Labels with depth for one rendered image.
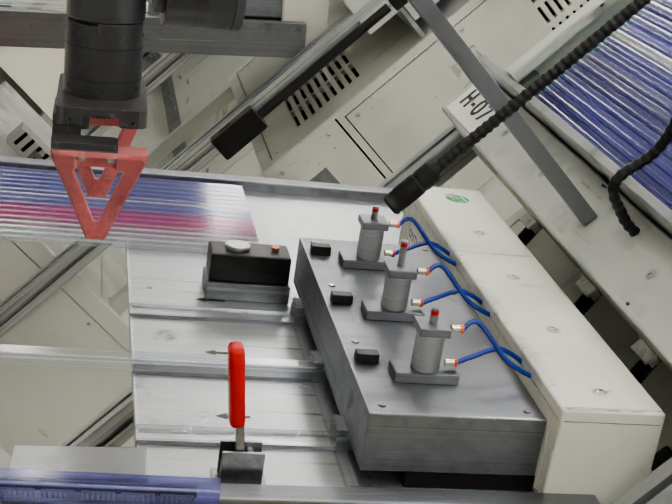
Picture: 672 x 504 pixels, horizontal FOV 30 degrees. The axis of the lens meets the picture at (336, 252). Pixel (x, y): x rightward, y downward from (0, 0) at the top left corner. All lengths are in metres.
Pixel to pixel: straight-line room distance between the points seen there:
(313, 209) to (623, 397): 0.61
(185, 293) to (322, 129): 1.14
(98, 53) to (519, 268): 0.44
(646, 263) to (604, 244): 0.07
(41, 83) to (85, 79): 4.67
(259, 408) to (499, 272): 0.27
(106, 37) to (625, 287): 0.46
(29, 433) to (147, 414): 1.54
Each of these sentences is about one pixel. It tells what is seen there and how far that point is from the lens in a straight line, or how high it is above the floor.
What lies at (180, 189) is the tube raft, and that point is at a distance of 1.43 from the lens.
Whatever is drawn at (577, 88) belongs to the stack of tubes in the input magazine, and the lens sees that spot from 1.30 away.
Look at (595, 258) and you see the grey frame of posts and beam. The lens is 1.10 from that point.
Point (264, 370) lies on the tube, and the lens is 1.05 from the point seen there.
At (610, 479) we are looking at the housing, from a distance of 0.95.
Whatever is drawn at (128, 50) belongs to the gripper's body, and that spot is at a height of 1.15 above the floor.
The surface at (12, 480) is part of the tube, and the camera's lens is 0.63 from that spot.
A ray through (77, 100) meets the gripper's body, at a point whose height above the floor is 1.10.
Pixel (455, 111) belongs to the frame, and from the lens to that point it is 1.52.
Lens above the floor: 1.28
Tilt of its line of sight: 7 degrees down
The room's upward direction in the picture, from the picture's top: 51 degrees clockwise
